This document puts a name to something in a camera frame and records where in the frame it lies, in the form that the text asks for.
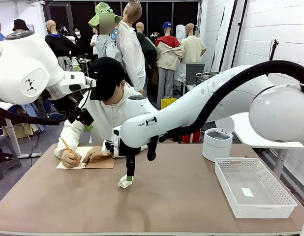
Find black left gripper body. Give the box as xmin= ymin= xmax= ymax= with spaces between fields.
xmin=67 ymin=108 xmax=95 ymax=126

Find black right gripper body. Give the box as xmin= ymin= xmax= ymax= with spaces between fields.
xmin=118 ymin=139 xmax=146 ymax=165

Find spiral notebook brown cover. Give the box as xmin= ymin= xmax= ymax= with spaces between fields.
xmin=56 ymin=146 xmax=116 ymax=170

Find yellow pencil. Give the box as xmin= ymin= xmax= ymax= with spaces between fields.
xmin=59 ymin=137 xmax=82 ymax=166

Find person's right forearm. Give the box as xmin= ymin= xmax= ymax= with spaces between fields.
xmin=54 ymin=120 xmax=81 ymax=158

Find person's left hand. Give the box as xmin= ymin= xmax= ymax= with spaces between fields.
xmin=84 ymin=146 xmax=105 ymax=164

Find person's right hand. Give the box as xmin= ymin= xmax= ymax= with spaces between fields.
xmin=61 ymin=148 xmax=83 ymax=169

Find person in white hoodie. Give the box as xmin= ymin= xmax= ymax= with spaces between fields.
xmin=54 ymin=57 xmax=152 ymax=158

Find black baseball cap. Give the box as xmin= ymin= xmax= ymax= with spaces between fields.
xmin=89 ymin=57 xmax=126 ymax=101

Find yellow recycling bin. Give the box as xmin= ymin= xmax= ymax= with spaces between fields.
xmin=160 ymin=97 xmax=178 ymax=110

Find red recycling bin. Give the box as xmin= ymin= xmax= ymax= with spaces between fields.
xmin=178 ymin=128 xmax=201 ymax=144

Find cardboard box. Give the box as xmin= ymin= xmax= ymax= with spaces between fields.
xmin=1 ymin=122 xmax=46 ymax=140

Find figure with green checked hat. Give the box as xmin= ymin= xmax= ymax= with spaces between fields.
xmin=88 ymin=1 xmax=123 ymax=64

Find masked person in black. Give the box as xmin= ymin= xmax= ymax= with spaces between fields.
xmin=72 ymin=26 xmax=91 ymax=57

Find mannequin in dark jacket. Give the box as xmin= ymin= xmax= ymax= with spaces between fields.
xmin=44 ymin=20 xmax=78 ymax=72

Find tall mannequin in white shirt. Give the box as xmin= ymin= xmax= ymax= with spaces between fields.
xmin=116 ymin=0 xmax=147 ymax=96

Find grey plastic stool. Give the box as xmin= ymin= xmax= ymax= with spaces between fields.
xmin=0 ymin=134 xmax=22 ymax=181

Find white trash bin with lid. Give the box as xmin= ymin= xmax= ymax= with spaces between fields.
xmin=202 ymin=117 xmax=235 ymax=163

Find mannequin in dark green hoodie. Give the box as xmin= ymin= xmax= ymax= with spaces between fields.
xmin=135 ymin=22 xmax=158 ymax=77

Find grey cabinet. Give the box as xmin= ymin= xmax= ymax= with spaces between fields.
xmin=185 ymin=62 xmax=206 ymax=86

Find mannequin in red beige jacket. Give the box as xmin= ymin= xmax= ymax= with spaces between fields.
xmin=154 ymin=22 xmax=185 ymax=109

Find stacked metal trays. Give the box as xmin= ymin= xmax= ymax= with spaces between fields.
xmin=195 ymin=71 xmax=220 ymax=86

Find mannequin with black bucket hat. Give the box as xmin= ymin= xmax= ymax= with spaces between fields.
xmin=12 ymin=19 xmax=30 ymax=32

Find white side table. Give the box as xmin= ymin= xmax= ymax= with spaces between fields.
xmin=230 ymin=112 xmax=304 ymax=179

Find mannequin in cream shirt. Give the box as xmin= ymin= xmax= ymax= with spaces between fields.
xmin=181 ymin=23 xmax=207 ymax=65

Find white perforated plastic basket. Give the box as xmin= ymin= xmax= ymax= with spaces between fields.
xmin=214 ymin=157 xmax=298 ymax=219

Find black tripod stand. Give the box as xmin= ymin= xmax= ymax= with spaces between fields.
xmin=268 ymin=38 xmax=281 ymax=62

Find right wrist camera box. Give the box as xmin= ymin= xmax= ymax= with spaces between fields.
xmin=102 ymin=139 xmax=120 ymax=158

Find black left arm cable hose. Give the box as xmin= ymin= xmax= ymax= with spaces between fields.
xmin=0 ymin=89 xmax=91 ymax=126

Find white desk frame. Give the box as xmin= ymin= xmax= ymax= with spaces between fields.
xmin=0 ymin=100 xmax=42 ymax=158

